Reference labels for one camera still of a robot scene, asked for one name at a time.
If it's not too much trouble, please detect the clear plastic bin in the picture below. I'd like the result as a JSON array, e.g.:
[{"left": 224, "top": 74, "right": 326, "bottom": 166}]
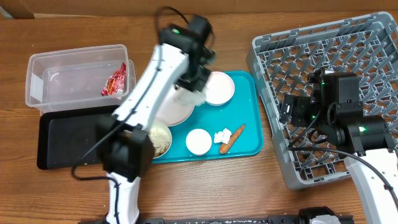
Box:
[{"left": 25, "top": 44, "right": 136, "bottom": 114}]

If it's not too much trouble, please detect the grey dishwasher rack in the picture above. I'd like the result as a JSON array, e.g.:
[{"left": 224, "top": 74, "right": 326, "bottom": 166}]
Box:
[{"left": 246, "top": 12, "right": 397, "bottom": 190}]

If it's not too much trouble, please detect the red snack wrapper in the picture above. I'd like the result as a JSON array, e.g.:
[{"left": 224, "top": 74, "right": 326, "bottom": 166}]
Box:
[{"left": 101, "top": 63, "right": 127, "bottom": 96}]

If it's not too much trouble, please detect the orange carrot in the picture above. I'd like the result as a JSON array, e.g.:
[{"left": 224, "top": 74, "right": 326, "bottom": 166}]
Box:
[{"left": 219, "top": 124, "right": 246, "bottom": 154}]

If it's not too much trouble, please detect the bowl of food scraps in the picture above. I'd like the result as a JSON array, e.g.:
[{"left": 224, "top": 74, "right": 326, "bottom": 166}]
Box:
[{"left": 149, "top": 121, "right": 172, "bottom": 159}]

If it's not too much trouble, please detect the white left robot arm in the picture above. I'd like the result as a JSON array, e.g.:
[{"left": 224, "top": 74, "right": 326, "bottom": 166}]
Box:
[{"left": 96, "top": 22, "right": 215, "bottom": 223}]

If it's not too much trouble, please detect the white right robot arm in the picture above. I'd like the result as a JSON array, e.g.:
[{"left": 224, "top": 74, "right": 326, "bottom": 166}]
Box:
[{"left": 279, "top": 69, "right": 397, "bottom": 223}]

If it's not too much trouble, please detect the white paper cup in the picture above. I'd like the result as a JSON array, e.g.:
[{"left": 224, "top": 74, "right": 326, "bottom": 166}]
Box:
[{"left": 185, "top": 129, "right": 213, "bottom": 156}]

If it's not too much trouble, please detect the large white napkin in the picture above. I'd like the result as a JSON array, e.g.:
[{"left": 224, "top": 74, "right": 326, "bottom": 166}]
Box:
[{"left": 175, "top": 88, "right": 206, "bottom": 106}]

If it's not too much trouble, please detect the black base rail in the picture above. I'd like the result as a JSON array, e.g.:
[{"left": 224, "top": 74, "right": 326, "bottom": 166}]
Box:
[{"left": 136, "top": 206, "right": 354, "bottom": 224}]

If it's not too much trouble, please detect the black tray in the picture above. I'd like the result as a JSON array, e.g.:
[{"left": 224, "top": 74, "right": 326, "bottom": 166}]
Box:
[{"left": 37, "top": 105, "right": 117, "bottom": 170}]

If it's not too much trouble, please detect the teal plastic tray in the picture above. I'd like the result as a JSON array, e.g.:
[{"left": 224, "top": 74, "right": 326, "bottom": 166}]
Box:
[{"left": 152, "top": 70, "right": 264, "bottom": 164}]

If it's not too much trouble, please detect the large pink plate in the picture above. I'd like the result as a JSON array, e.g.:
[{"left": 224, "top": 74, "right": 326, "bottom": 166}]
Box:
[{"left": 155, "top": 86, "right": 195, "bottom": 126}]

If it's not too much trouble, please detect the small white tissue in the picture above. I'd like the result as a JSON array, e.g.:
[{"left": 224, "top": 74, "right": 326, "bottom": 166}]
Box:
[{"left": 213, "top": 128, "right": 232, "bottom": 144}]

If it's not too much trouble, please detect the pink bowl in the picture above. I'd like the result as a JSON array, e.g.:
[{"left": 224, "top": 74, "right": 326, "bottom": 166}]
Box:
[{"left": 205, "top": 72, "right": 235, "bottom": 106}]

